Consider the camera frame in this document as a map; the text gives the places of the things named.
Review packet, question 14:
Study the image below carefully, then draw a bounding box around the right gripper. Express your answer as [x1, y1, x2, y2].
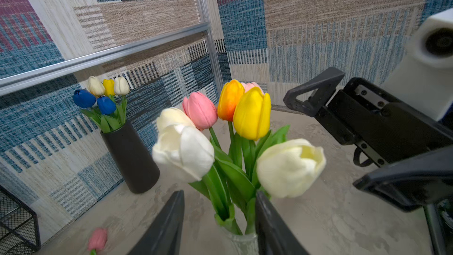
[283, 67, 453, 213]

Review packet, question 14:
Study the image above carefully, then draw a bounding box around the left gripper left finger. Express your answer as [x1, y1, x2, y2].
[129, 190, 185, 255]

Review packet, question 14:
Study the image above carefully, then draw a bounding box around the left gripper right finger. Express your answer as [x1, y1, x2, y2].
[256, 191, 309, 255]

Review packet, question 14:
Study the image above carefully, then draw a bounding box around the clear glass vase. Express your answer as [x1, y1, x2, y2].
[220, 227, 259, 255]

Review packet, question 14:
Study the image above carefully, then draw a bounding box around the black cylindrical vase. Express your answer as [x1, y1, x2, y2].
[101, 121, 160, 194]

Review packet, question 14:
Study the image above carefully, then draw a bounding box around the tulip bunch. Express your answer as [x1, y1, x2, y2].
[243, 137, 327, 236]

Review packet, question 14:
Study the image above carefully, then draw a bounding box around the yellow tulip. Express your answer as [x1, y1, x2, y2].
[103, 79, 115, 96]
[233, 87, 271, 177]

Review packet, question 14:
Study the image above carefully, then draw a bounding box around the deep pink tulip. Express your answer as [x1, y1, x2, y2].
[182, 92, 221, 148]

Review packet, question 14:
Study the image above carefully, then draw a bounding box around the light pink tulip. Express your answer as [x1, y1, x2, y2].
[241, 82, 264, 94]

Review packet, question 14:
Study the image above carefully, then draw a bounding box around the blue tulip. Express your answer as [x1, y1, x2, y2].
[97, 96, 123, 133]
[73, 89, 101, 128]

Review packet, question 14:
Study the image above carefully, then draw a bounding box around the orange tulip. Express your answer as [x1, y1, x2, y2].
[217, 80, 245, 150]

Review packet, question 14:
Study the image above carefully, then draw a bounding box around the cream white tulip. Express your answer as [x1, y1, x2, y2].
[114, 77, 130, 124]

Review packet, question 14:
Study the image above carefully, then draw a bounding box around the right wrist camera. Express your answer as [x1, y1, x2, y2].
[382, 9, 453, 121]

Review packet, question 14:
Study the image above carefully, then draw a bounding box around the black wire mesh shelf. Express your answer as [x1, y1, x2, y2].
[1, 187, 41, 255]

